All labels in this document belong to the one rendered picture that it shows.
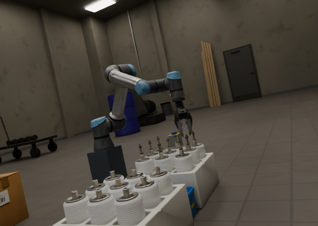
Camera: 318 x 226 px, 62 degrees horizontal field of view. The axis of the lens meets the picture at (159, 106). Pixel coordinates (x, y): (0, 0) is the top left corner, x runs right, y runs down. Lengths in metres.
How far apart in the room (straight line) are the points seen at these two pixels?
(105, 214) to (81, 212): 0.11
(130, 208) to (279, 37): 10.83
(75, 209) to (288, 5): 11.12
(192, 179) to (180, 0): 11.62
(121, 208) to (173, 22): 11.88
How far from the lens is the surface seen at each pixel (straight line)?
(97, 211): 0.99
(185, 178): 1.35
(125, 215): 0.92
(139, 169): 1.48
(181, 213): 1.13
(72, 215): 1.08
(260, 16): 11.64
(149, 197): 1.01
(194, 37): 12.10
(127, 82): 1.57
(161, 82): 1.53
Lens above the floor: 0.53
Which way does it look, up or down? level
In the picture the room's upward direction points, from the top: 12 degrees counter-clockwise
